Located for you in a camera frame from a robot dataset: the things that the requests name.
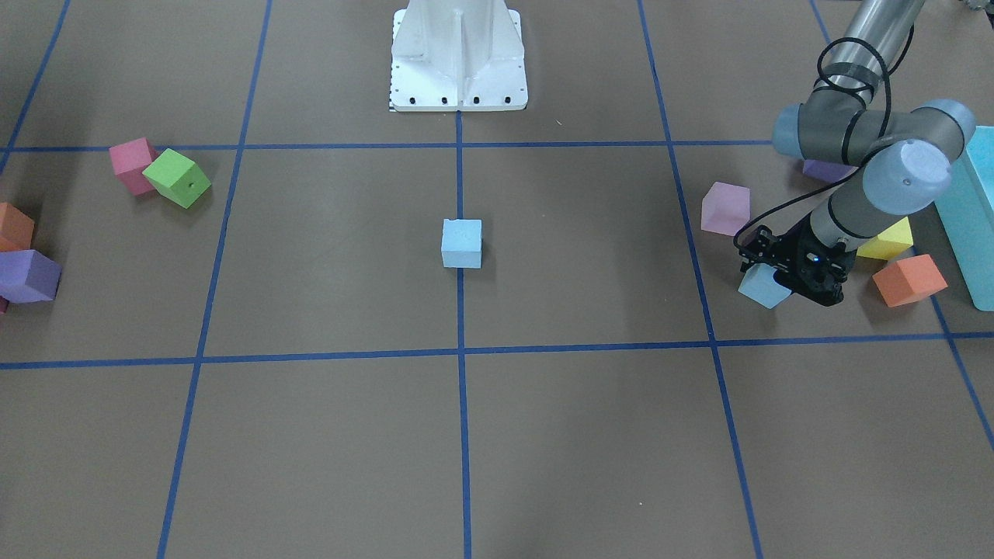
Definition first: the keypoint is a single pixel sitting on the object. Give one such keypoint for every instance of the cyan plastic tray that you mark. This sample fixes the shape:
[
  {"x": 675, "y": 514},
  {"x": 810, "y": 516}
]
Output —
[{"x": 966, "y": 212}]

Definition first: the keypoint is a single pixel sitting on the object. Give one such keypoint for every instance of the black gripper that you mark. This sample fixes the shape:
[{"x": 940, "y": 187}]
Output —
[{"x": 789, "y": 254}]

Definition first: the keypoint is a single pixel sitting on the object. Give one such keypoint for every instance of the red pink foam block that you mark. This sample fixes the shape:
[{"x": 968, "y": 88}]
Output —
[{"x": 130, "y": 160}]

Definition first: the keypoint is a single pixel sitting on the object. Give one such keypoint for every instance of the green foam block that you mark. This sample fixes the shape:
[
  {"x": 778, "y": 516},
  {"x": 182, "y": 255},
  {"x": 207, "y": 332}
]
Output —
[{"x": 178, "y": 178}]

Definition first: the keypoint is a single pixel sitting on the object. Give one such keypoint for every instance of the pink lilac foam block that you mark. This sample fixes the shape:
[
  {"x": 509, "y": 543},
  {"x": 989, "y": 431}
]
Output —
[{"x": 725, "y": 209}]

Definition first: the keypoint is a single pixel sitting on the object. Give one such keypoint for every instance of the purple foam block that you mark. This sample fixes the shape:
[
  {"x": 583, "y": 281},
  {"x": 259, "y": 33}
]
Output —
[
  {"x": 825, "y": 171},
  {"x": 29, "y": 276}
]

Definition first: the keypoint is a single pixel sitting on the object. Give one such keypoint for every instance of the yellow foam block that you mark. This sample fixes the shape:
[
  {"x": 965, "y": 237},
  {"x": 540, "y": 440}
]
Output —
[{"x": 890, "y": 243}]

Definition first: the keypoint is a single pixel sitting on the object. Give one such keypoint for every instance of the white camera mast base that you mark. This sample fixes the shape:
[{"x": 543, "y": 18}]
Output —
[{"x": 457, "y": 56}]

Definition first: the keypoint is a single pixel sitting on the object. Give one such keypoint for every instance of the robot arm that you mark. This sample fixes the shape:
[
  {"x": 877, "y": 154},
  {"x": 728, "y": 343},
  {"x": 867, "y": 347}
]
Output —
[{"x": 900, "y": 162}]

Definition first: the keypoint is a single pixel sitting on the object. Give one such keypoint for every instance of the light blue foam block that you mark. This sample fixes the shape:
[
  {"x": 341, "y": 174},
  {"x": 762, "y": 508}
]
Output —
[
  {"x": 461, "y": 245},
  {"x": 759, "y": 285}
]

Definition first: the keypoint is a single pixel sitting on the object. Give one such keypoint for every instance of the orange foam block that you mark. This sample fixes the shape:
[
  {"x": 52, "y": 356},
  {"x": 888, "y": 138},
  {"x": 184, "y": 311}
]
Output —
[
  {"x": 909, "y": 280},
  {"x": 17, "y": 229}
]

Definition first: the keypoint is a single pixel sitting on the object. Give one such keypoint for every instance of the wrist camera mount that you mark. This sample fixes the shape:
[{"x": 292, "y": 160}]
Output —
[{"x": 827, "y": 288}]

